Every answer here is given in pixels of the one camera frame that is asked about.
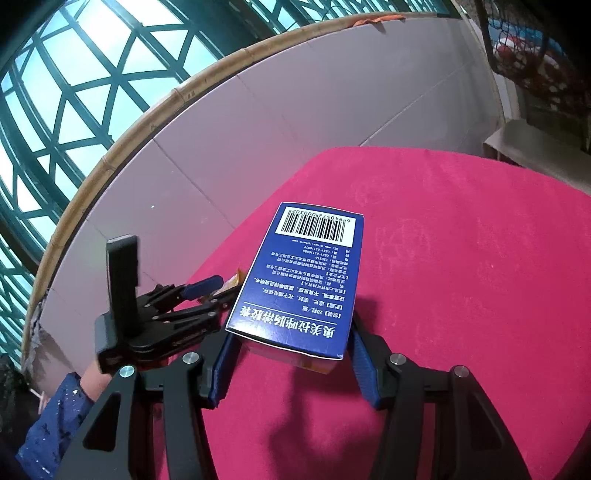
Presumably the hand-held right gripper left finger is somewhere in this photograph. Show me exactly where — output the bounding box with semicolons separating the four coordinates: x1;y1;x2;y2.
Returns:
55;331;239;480

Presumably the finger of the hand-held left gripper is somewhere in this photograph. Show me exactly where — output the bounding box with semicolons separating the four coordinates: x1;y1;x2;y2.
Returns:
148;275;225;308
154;295;236;324

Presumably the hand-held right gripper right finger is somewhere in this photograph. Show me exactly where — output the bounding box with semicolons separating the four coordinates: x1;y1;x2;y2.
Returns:
351;318;532;480

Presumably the yellow packet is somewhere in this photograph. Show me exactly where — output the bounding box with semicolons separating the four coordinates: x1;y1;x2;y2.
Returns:
216;269;244;297

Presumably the blue medicine box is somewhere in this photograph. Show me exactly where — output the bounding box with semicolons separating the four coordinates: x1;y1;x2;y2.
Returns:
225;202;365;374

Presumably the person's left forearm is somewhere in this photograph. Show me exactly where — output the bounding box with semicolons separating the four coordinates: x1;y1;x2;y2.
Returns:
16;360;115;480

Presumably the grey cloth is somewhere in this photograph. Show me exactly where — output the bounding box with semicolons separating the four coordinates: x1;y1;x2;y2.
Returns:
23;300;54;365

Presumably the pink tablecloth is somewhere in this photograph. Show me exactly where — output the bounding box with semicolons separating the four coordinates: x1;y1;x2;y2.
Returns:
152;147;591;480

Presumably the bamboo sill trim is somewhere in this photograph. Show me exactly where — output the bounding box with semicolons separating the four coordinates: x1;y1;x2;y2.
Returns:
21;11;462;365

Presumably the teal window grille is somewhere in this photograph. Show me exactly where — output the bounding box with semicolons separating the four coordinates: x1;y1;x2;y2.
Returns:
0;0;462;365

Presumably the grey low table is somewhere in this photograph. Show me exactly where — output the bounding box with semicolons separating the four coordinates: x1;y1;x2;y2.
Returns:
482;119;591;197

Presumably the orange cloth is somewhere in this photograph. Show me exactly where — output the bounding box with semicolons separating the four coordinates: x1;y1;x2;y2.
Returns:
353;15;407;26

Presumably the wicker hanging chair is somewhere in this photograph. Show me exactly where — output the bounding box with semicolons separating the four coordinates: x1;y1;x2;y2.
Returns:
475;0;591;153

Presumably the red patterned cushion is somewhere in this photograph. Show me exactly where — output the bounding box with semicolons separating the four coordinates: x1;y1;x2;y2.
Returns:
492;39;555;70

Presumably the blue cushion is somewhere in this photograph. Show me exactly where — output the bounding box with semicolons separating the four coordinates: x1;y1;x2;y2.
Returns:
496;23;568;51

